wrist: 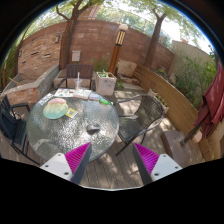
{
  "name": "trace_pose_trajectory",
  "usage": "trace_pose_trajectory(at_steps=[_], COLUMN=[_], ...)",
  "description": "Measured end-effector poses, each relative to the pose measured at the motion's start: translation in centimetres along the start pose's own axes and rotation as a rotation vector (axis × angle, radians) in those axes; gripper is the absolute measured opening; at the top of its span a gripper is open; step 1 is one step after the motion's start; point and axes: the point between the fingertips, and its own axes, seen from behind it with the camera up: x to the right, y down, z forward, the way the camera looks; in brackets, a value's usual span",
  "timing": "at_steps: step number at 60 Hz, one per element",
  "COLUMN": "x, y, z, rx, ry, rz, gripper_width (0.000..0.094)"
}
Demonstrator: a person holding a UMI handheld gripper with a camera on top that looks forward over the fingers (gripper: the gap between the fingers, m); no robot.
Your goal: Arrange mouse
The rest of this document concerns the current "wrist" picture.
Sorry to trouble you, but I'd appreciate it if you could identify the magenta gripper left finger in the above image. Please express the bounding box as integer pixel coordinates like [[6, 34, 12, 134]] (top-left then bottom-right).
[[41, 143, 92, 185]]

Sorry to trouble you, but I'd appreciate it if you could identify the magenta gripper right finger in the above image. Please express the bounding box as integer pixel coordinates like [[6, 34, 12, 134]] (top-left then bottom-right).
[[132, 143, 182, 185]]

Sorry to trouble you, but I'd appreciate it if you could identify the grey computer mouse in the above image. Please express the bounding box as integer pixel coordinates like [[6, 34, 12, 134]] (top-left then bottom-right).
[[87, 124, 100, 131]]

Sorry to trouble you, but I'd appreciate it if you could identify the concrete umbrella base block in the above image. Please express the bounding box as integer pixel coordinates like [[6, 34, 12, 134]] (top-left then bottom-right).
[[160, 130, 205, 169]]

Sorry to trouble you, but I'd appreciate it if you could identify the round glass patio table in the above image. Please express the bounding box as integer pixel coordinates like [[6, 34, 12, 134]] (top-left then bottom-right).
[[26, 97, 119, 161]]

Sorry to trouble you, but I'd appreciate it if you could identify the yellow square card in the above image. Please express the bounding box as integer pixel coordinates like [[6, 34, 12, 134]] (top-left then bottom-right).
[[66, 108, 78, 118]]

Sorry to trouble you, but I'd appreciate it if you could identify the black mesh patio chair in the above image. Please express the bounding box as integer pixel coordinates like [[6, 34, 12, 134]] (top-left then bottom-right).
[[114, 94, 165, 155]]

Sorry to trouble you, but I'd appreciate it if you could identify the green marker pen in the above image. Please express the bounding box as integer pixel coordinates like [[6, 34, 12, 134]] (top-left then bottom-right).
[[99, 99, 110, 105]]

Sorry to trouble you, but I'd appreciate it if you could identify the white remote on table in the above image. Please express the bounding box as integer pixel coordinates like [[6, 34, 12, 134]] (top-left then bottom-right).
[[38, 93, 54, 105]]

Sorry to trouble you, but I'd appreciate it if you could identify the open book on table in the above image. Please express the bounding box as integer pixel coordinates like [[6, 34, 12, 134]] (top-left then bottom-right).
[[55, 88, 91, 99]]

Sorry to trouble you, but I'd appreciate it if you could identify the dark blue chair on left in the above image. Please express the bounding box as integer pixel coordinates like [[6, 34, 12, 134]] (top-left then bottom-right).
[[0, 96, 38, 164]]

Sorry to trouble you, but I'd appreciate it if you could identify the folded red patio umbrella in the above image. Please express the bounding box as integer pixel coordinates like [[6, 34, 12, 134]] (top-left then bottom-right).
[[180, 60, 224, 146]]

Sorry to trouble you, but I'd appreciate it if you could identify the clear plastic cup with straw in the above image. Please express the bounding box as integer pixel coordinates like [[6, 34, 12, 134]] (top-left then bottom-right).
[[74, 72, 82, 90]]

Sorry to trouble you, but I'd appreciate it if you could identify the white square planter pot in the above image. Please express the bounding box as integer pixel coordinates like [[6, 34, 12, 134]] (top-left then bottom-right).
[[96, 72, 116, 96]]

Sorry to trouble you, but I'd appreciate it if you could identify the dark wooden chair behind table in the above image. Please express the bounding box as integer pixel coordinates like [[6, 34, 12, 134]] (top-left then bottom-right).
[[54, 64, 94, 89]]

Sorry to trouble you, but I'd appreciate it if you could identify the right tree trunk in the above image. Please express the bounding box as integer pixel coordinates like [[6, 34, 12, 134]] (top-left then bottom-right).
[[144, 8, 167, 68]]

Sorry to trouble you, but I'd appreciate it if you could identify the tree trunk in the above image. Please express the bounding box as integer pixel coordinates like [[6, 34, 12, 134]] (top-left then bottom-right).
[[144, 8, 167, 68], [56, 0, 91, 69]]

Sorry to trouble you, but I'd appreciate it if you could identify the left tree trunk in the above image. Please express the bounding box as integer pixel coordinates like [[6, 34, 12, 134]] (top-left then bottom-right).
[[56, 0, 91, 69]]

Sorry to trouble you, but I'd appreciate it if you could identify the white wall mailbox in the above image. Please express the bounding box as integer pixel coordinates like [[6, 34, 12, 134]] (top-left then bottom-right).
[[72, 50, 81, 62]]

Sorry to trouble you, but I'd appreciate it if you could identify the wooden garden lamp post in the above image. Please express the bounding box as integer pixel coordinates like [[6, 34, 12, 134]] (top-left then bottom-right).
[[109, 24, 128, 73]]

